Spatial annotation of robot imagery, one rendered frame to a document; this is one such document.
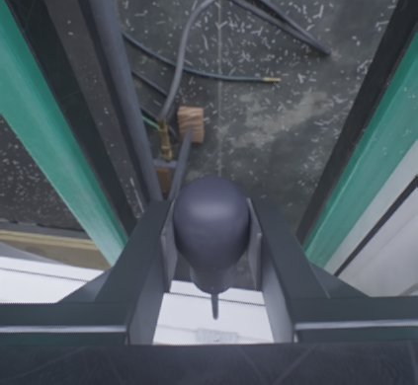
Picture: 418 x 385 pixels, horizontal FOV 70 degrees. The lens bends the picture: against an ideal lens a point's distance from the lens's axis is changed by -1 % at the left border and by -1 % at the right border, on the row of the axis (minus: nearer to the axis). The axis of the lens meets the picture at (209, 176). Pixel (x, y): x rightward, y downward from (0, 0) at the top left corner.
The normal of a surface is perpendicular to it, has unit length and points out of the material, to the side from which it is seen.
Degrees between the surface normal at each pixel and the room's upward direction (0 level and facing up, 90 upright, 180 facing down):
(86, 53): 0
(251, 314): 90
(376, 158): 0
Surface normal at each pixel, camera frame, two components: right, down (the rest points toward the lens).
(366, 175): -0.14, 0.79
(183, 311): -0.03, -0.61
